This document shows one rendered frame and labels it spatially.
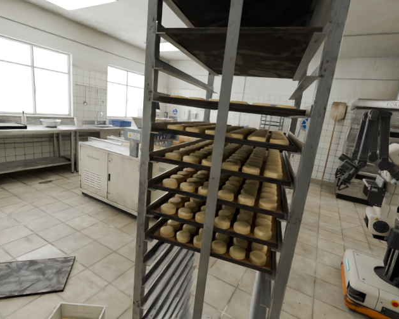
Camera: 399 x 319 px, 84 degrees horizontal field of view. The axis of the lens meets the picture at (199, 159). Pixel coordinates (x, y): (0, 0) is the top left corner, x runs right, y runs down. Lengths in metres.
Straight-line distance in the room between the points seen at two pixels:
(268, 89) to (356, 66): 1.95
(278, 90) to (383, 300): 5.10
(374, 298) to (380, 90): 4.81
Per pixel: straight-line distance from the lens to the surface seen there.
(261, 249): 0.80
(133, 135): 2.79
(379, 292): 2.41
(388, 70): 6.47
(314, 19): 0.80
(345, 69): 6.41
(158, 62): 0.70
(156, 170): 2.87
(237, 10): 0.65
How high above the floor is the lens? 1.47
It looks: 12 degrees down
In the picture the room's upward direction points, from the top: 6 degrees clockwise
